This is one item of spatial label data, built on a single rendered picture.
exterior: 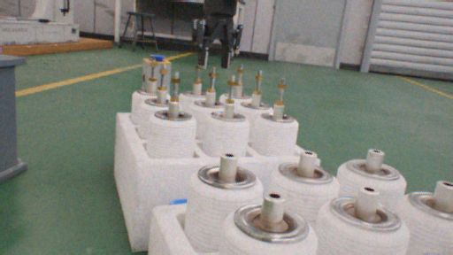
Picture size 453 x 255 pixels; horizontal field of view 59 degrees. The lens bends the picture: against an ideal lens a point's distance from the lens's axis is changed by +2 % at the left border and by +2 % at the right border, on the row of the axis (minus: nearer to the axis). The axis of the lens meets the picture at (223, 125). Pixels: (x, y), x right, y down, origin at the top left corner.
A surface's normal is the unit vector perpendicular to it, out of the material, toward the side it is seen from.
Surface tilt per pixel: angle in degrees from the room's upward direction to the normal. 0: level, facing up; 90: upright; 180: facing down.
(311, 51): 90
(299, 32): 90
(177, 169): 90
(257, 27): 90
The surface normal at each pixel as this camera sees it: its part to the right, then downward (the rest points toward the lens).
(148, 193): 0.34, 0.27
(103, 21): -0.15, 0.23
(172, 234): 0.11, -0.96
